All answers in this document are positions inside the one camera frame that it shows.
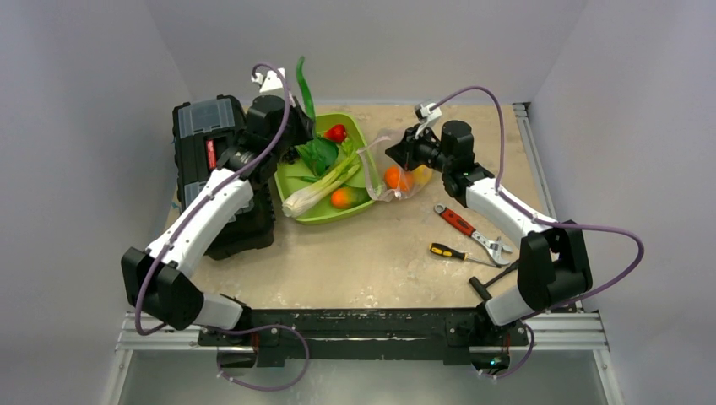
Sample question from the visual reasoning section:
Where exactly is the yellow toy pear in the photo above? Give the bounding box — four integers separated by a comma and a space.
410, 165, 433, 189

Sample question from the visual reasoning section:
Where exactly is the green toy chili pepper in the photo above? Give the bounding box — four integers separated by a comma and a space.
296, 56, 317, 138

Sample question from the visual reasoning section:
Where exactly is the orange toy tangerine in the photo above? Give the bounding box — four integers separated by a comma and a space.
383, 165, 414, 192

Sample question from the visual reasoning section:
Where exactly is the red toy tomato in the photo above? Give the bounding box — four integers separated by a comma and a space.
323, 124, 348, 143

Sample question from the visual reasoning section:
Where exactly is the clear zip top bag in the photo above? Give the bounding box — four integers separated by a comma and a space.
357, 129, 425, 203

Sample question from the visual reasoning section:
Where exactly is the toy mango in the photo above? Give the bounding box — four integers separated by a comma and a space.
330, 186, 371, 209

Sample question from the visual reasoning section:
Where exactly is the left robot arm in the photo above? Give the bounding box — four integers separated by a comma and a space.
121, 95, 313, 345

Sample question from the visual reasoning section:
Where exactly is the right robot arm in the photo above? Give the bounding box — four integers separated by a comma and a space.
385, 120, 593, 343

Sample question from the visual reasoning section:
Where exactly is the toy leek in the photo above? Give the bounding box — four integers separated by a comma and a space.
296, 137, 339, 177

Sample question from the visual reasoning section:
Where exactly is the toy celery stalk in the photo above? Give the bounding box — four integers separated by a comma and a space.
282, 138, 361, 218

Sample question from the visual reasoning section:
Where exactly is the black toolbox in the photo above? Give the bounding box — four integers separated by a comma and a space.
172, 95, 275, 261

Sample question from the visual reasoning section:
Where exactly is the yellow black screwdriver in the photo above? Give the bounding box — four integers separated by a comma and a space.
429, 242, 500, 268

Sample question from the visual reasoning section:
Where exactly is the red adjustable wrench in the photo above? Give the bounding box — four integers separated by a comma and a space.
434, 204, 513, 267

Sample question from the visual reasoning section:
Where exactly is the black hammer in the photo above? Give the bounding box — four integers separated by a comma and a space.
469, 261, 519, 302

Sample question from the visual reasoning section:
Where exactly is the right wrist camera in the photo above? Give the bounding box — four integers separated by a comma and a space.
414, 102, 442, 138

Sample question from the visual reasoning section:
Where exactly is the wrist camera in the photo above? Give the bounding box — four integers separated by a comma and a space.
414, 102, 442, 138
252, 70, 285, 96

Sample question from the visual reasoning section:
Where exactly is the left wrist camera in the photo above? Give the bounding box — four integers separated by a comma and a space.
252, 70, 285, 96

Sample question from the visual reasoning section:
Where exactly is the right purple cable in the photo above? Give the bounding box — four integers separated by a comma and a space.
425, 85, 646, 381

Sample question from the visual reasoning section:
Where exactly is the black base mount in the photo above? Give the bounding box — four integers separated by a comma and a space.
198, 307, 529, 371

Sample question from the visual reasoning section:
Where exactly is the aluminium frame rail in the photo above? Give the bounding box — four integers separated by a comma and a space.
100, 102, 625, 405

